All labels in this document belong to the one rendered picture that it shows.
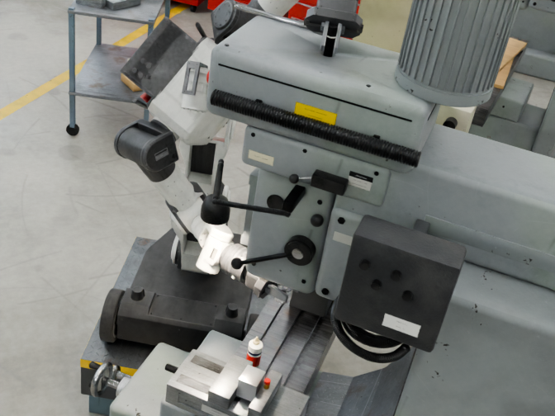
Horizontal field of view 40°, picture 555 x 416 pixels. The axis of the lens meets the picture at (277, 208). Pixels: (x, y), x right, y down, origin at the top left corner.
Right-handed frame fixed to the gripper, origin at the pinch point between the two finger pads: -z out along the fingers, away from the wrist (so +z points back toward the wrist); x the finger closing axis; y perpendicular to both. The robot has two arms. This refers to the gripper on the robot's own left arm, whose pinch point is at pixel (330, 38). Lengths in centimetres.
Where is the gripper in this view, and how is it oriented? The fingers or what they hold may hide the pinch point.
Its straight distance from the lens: 166.2
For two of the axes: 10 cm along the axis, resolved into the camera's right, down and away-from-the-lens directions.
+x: -9.8, -1.8, 0.2
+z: 1.7, -8.8, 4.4
